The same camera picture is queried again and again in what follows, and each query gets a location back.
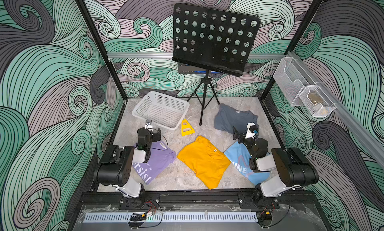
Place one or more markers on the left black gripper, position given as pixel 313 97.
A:
pixel 157 136

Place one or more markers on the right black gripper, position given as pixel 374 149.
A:
pixel 241 136

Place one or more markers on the grey t-shirt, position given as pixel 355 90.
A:
pixel 228 117

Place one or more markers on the light blue t-shirt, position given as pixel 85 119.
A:
pixel 243 165

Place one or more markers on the purple t-shirt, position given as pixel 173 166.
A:
pixel 161 157

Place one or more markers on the white plastic laundry basket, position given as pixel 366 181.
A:
pixel 163 110

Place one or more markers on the yellow t-shirt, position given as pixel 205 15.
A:
pixel 205 160

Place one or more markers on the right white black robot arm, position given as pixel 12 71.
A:
pixel 293 168

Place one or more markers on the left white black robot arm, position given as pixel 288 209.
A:
pixel 114 168

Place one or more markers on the yellow plastic triangular block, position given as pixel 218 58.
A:
pixel 186 128

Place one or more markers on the black perforated music stand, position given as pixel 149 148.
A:
pixel 214 40

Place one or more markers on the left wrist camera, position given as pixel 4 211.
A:
pixel 148 125

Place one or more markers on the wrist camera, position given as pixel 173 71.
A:
pixel 148 125
pixel 252 131

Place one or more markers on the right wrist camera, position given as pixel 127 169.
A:
pixel 252 131

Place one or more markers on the clear plastic wall bin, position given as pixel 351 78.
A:
pixel 289 76

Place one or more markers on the white slotted cable duct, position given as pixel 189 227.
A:
pixel 175 217

